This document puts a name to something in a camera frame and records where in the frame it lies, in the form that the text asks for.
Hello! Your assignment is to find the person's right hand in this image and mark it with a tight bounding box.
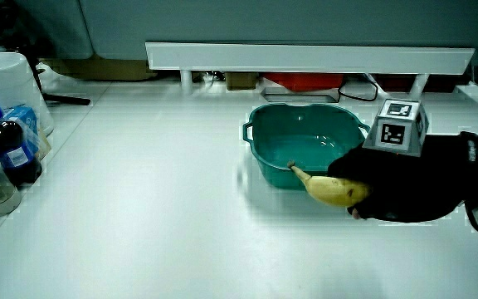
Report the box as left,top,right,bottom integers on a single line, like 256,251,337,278
328,98,478,223

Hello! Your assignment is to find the yellow banana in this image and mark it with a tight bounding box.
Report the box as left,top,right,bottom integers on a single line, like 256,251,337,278
287,160,373,208

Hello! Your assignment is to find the white desk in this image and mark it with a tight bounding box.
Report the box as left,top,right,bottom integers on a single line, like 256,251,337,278
0,78,478,299

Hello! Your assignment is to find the teal plastic basin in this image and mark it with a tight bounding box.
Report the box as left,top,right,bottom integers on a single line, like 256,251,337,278
241,102,372,191

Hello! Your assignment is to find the dark red box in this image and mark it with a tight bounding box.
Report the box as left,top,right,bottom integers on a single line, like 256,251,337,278
373,73,472,93

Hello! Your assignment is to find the grey metal tray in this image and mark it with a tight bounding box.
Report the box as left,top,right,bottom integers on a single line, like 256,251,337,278
260,87,340,104

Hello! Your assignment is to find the red plastic box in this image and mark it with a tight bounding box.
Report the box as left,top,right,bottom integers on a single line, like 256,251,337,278
263,73,344,92

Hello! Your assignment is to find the white shelf riser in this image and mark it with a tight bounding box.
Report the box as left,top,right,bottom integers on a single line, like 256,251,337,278
144,41,476,100

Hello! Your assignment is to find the small brown box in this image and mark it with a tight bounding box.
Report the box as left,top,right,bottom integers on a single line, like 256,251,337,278
225,72,260,91

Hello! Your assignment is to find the flat cardboard box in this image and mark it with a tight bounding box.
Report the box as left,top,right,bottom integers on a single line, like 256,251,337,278
41,56,157,82

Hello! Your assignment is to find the blue and white carton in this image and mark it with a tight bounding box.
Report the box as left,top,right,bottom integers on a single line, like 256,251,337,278
2,105,41,154

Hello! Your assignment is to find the dark soda bottle blue cap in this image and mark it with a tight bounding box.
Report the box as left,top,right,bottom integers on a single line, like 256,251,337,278
0,104,44,187

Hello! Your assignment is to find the white plastic bucket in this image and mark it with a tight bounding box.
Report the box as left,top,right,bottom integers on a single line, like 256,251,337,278
0,51,56,136

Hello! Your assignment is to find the black cable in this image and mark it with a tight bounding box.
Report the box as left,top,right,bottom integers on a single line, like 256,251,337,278
338,76,379,103

